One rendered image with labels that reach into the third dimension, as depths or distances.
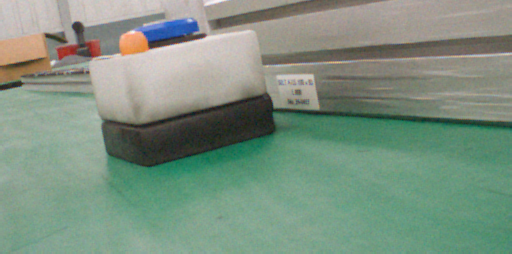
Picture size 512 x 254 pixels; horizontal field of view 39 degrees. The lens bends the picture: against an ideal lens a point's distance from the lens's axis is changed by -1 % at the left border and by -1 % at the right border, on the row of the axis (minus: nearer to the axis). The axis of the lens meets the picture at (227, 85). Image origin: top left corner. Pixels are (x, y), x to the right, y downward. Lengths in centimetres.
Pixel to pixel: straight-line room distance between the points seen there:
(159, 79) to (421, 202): 19
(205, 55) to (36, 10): 1124
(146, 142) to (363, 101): 12
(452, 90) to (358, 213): 13
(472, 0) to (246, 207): 14
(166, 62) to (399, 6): 12
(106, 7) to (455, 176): 1156
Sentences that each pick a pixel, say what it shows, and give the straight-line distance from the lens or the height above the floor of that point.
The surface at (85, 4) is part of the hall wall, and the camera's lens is 1173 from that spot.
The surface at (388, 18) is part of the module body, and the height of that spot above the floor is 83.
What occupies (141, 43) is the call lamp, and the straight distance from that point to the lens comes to 38.
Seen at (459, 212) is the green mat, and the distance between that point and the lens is 22.
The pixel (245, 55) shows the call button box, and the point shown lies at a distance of 40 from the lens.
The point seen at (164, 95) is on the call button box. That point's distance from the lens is 38.
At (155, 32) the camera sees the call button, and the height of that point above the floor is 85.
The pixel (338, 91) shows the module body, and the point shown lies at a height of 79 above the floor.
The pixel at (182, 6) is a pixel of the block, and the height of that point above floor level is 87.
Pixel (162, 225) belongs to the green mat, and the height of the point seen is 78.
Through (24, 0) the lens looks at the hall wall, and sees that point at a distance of 1162.
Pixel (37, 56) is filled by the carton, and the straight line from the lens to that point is 270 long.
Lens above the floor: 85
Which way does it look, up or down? 5 degrees down
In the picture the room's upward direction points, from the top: 11 degrees counter-clockwise
